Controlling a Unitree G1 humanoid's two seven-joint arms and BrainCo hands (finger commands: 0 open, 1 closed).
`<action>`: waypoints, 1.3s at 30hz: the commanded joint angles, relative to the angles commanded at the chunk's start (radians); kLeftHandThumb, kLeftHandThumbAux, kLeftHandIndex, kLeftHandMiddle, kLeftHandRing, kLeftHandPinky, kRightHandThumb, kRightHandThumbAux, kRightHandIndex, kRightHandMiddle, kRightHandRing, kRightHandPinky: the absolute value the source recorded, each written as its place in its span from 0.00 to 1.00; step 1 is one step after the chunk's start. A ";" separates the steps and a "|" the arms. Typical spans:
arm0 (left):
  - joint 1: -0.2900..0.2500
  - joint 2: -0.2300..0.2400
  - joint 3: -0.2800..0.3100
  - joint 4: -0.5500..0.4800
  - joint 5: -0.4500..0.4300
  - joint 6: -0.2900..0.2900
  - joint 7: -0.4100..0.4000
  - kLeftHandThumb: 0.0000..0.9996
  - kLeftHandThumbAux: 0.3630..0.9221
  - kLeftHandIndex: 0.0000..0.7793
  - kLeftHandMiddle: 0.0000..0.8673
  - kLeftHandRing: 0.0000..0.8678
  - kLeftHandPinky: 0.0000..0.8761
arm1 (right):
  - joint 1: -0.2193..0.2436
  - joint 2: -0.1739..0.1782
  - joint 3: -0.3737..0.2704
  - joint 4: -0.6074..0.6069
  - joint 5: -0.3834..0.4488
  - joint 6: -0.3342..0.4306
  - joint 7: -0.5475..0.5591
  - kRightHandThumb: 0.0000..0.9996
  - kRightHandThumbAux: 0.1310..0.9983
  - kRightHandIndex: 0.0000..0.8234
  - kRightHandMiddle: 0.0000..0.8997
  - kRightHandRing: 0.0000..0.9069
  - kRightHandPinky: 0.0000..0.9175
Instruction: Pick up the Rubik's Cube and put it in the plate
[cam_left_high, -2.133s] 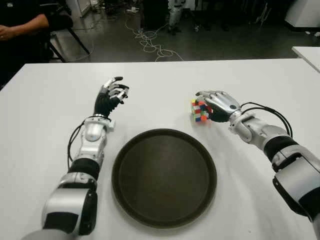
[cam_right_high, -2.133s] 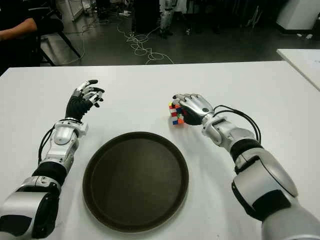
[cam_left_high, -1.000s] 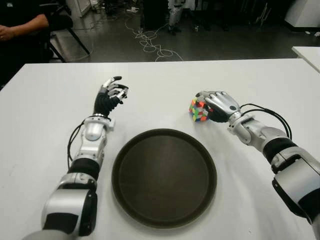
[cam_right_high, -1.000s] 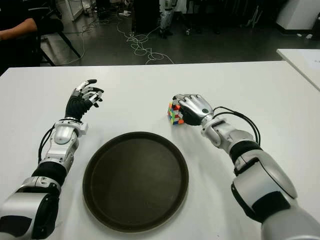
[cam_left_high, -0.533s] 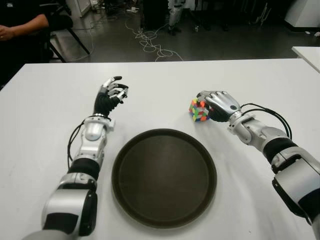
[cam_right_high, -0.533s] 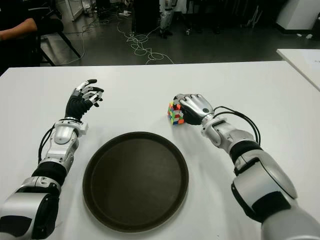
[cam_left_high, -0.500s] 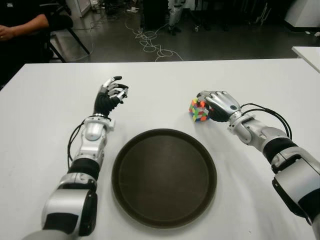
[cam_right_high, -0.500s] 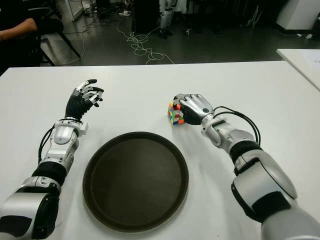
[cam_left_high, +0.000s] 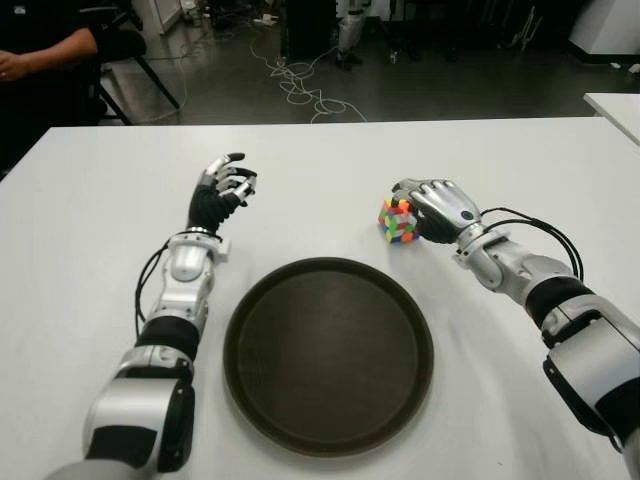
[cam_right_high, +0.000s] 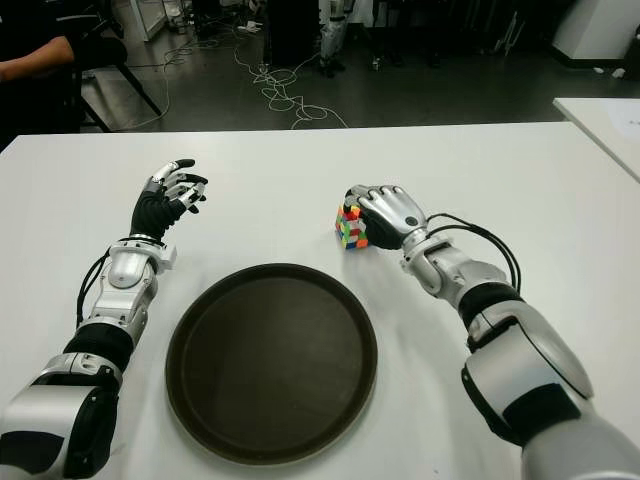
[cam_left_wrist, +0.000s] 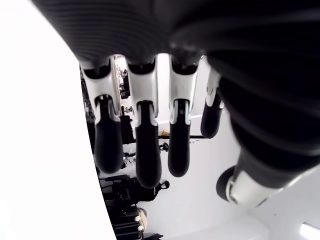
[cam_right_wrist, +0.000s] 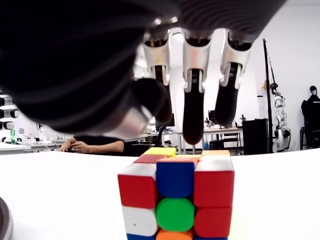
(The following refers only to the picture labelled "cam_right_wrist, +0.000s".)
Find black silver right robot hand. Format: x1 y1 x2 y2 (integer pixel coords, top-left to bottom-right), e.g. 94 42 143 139
0 0 288 146

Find multicoloured Rubik's cube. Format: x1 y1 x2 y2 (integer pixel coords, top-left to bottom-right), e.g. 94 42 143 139
117 146 236 240

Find round dark brown plate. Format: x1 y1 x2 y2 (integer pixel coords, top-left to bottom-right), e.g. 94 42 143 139
0 196 15 240

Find bystander black clothed body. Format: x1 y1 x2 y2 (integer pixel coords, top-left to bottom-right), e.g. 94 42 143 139
71 134 126 155

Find white cluttered background desk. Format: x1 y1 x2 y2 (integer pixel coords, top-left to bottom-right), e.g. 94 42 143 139
0 133 62 155

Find black computer monitor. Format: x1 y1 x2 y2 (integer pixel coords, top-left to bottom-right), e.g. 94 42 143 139
154 112 176 128

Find long wooden background desk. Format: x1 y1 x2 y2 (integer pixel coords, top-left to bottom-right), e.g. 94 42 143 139
176 127 244 155

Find tall black cabinet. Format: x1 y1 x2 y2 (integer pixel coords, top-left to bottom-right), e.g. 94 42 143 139
241 118 270 155

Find tall black pole stand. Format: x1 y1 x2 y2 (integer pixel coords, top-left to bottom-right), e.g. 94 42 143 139
262 38 279 154

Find white standing robot legs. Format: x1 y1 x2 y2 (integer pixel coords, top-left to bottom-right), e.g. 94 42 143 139
269 83 292 153

